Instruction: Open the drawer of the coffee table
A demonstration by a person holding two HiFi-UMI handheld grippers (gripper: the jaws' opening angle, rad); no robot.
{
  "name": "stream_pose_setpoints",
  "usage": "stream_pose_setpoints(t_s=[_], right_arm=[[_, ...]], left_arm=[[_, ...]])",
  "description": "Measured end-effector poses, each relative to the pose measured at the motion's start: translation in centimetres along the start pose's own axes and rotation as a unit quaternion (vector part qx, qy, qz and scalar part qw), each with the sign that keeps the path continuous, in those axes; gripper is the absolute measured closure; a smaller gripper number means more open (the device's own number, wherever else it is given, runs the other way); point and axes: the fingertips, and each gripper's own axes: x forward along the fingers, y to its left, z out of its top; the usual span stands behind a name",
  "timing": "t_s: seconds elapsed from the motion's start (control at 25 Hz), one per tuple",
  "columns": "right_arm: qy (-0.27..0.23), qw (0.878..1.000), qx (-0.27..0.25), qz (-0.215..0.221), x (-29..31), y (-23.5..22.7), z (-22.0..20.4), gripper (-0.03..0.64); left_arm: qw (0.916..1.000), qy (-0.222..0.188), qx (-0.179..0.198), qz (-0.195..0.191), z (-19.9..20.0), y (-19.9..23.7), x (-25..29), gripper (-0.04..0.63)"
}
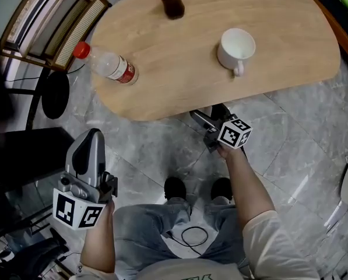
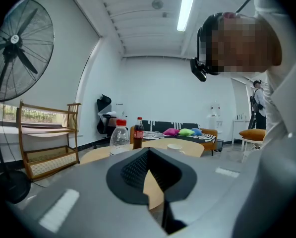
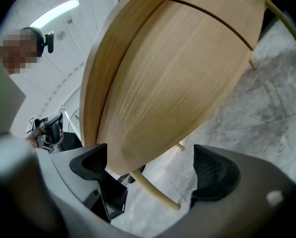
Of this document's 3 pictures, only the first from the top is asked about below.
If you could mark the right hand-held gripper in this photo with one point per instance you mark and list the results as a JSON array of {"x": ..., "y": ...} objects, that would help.
[{"x": 232, "y": 133}]

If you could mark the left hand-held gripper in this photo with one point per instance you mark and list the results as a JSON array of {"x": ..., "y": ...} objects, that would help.
[{"x": 74, "y": 206}]

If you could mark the person's left forearm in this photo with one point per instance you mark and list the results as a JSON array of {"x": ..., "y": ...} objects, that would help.
[{"x": 98, "y": 244}]

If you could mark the person's right forearm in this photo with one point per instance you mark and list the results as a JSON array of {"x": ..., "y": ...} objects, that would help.
[{"x": 243, "y": 185}]

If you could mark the wooden coffee table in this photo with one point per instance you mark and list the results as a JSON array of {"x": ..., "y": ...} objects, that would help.
[{"x": 191, "y": 54}]

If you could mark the white mug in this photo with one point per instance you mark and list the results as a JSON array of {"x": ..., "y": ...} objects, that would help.
[{"x": 229, "y": 60}]

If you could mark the black desk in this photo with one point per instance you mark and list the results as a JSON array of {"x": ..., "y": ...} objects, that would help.
[{"x": 25, "y": 156}]

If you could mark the person's right black shoe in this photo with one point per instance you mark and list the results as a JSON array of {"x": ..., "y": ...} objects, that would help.
[{"x": 221, "y": 187}]

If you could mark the person's black shoe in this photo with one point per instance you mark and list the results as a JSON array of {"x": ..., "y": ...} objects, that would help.
[
  {"x": 175, "y": 187},
  {"x": 221, "y": 187}
]

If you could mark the black standing fan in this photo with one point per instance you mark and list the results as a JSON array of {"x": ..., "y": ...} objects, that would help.
[{"x": 55, "y": 95}]

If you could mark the person's left black shoe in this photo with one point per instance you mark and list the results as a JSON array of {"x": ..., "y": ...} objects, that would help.
[{"x": 175, "y": 187}]

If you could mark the person's blue jeans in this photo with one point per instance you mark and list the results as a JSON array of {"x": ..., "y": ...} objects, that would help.
[{"x": 138, "y": 229}]

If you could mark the clear red-capped water bottle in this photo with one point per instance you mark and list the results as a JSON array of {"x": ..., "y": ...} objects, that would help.
[{"x": 112, "y": 66}]

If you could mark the dark cola bottle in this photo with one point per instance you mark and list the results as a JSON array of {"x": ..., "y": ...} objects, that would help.
[{"x": 170, "y": 4}]

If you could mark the wooden shelf rack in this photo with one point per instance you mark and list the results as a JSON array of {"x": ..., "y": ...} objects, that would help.
[{"x": 74, "y": 31}]

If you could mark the person's white shirt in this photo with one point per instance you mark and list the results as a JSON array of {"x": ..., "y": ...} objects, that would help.
[{"x": 272, "y": 244}]

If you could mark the orange sofa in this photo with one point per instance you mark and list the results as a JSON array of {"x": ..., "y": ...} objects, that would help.
[{"x": 347, "y": 44}]

